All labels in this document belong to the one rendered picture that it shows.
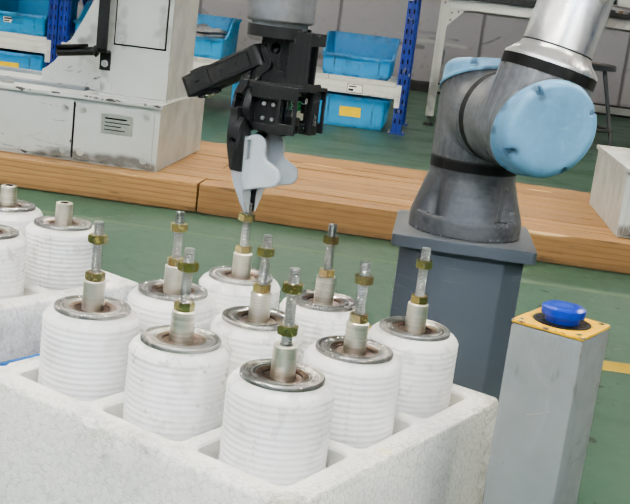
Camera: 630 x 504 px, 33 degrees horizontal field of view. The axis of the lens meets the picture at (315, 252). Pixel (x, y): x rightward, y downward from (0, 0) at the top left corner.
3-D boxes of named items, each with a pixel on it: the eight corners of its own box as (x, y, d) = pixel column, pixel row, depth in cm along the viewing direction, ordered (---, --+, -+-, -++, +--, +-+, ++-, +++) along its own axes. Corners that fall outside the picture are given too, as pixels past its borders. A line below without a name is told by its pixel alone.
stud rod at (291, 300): (277, 351, 93) (287, 267, 91) (284, 349, 94) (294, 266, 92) (286, 354, 93) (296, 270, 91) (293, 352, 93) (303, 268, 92)
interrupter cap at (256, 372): (254, 359, 98) (255, 352, 98) (333, 375, 96) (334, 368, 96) (226, 384, 91) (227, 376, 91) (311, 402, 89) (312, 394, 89)
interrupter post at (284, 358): (273, 373, 95) (277, 338, 94) (298, 378, 95) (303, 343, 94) (264, 381, 93) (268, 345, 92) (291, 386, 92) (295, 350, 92)
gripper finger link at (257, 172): (268, 221, 119) (279, 139, 117) (223, 211, 121) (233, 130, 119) (282, 219, 121) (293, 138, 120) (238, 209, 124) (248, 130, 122)
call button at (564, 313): (549, 317, 102) (552, 296, 101) (589, 328, 99) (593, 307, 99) (532, 324, 98) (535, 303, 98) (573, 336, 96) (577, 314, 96)
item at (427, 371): (331, 486, 115) (352, 326, 111) (375, 461, 123) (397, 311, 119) (408, 517, 110) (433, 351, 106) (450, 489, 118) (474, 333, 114)
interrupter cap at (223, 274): (213, 268, 129) (213, 262, 129) (275, 276, 129) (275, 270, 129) (203, 283, 122) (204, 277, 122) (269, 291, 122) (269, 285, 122)
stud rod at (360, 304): (361, 339, 103) (372, 263, 101) (351, 338, 102) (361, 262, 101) (360, 336, 104) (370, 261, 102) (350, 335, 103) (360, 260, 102)
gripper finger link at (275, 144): (286, 218, 122) (294, 138, 120) (242, 208, 125) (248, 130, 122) (299, 214, 125) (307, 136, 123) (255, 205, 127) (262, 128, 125)
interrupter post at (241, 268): (231, 275, 127) (234, 249, 126) (251, 278, 127) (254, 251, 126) (228, 280, 125) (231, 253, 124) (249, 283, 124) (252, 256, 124)
